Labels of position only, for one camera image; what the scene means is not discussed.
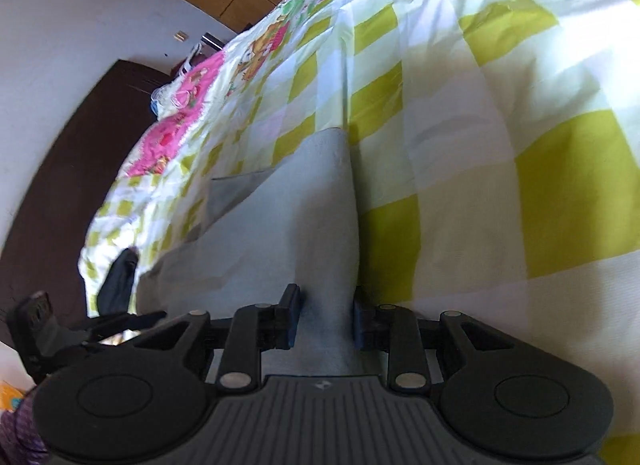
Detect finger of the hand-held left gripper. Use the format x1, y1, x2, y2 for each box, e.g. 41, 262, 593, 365
70, 311, 168, 347
96, 247, 140, 317

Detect dark brown headboard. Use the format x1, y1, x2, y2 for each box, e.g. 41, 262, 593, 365
0, 59, 171, 346

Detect light grey pants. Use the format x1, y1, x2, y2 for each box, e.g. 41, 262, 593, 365
135, 128, 367, 378

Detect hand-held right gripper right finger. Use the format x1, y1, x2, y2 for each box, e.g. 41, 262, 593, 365
352, 286, 518, 393

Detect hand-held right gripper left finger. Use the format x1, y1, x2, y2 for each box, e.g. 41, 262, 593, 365
132, 284, 303, 393

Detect white bag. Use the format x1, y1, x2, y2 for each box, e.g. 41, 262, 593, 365
175, 44, 207, 78

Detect checked cartoon printed blanket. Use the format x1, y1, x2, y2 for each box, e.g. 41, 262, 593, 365
77, 0, 640, 465

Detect orange purple printed cloth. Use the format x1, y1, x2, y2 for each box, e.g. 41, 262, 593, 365
0, 380, 48, 465

